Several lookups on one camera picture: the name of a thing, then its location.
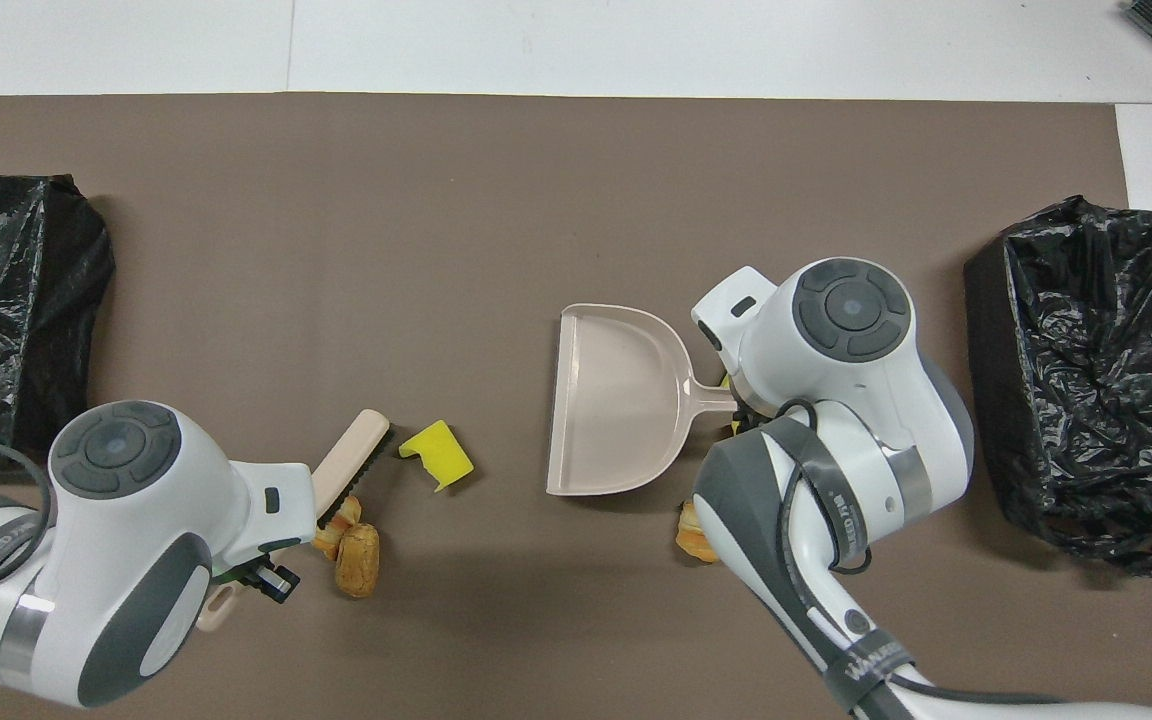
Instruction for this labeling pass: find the striped croissant bread piece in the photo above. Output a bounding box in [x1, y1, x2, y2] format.
[674, 500, 722, 564]
[313, 497, 363, 561]

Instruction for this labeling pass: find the brown bread roll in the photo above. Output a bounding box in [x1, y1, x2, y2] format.
[334, 523, 381, 599]

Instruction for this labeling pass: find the beige hand brush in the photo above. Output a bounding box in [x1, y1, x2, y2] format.
[196, 408, 395, 633]

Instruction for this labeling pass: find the large notched yellow sponge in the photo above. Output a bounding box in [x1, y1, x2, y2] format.
[398, 419, 475, 493]

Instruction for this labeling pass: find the beige plastic dustpan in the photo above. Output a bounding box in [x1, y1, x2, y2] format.
[546, 303, 739, 497]

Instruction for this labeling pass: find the black trash bag bin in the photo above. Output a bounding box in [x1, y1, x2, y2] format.
[0, 175, 117, 468]
[963, 195, 1152, 578]

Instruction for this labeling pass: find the brown table mat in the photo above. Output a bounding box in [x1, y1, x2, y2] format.
[0, 93, 1152, 720]

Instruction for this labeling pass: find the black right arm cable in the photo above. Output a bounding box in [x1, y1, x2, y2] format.
[774, 398, 1077, 706]

